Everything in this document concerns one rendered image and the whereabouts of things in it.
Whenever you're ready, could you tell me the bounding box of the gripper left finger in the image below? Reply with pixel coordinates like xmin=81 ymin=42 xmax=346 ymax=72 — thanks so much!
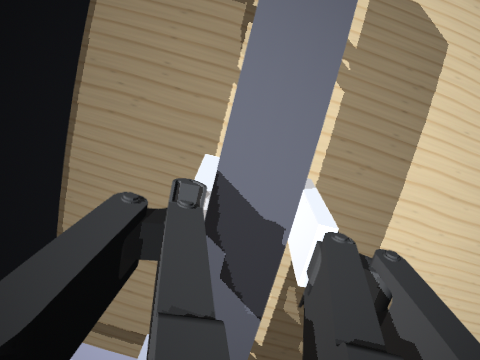
xmin=0 ymin=154 xmax=230 ymax=360

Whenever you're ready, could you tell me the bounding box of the dark grey long rectangular bar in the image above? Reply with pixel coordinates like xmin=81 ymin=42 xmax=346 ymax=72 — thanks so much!
xmin=205 ymin=0 xmax=358 ymax=360

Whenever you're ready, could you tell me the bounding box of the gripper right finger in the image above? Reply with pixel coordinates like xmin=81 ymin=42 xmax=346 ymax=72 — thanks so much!
xmin=288 ymin=178 xmax=480 ymax=360

